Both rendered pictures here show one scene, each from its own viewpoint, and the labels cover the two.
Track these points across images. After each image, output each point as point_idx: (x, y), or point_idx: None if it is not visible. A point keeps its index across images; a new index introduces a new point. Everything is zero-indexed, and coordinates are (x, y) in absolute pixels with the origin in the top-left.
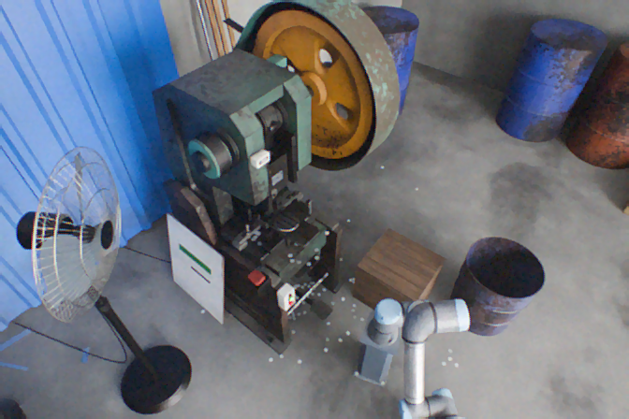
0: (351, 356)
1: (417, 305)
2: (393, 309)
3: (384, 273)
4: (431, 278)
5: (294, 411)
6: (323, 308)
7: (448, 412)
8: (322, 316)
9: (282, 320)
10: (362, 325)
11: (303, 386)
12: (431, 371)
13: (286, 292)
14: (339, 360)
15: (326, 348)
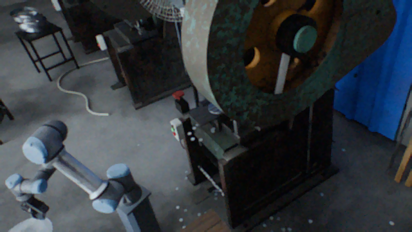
0: (163, 224)
1: (60, 123)
2: (114, 171)
3: (193, 231)
4: None
5: (147, 180)
6: (199, 196)
7: (25, 180)
8: (192, 193)
9: (186, 152)
10: None
11: (158, 188)
12: None
13: (173, 122)
14: (165, 214)
15: (178, 207)
